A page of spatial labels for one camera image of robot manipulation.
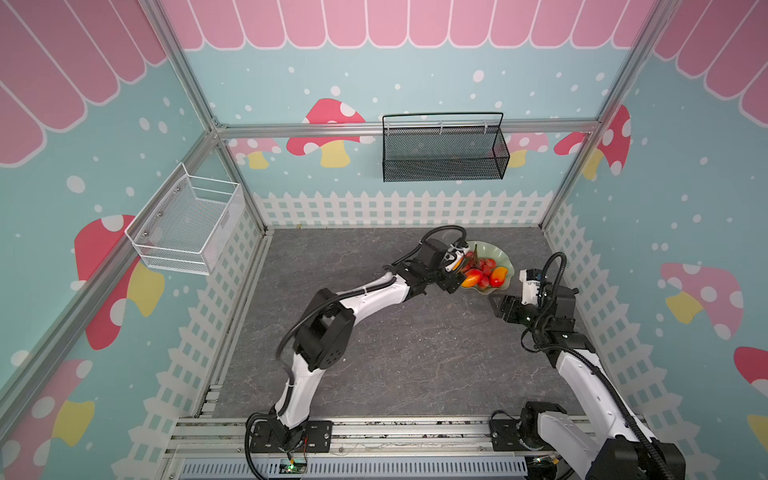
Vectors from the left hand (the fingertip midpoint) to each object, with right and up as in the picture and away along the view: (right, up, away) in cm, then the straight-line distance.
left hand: (454, 268), depth 91 cm
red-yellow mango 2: (+16, -3, +6) cm, 17 cm away
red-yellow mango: (+7, -3, +4) cm, 8 cm away
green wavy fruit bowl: (+16, +6, +18) cm, 25 cm away
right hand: (+11, -8, -7) cm, 15 cm away
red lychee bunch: (+8, +2, +10) cm, 13 cm away
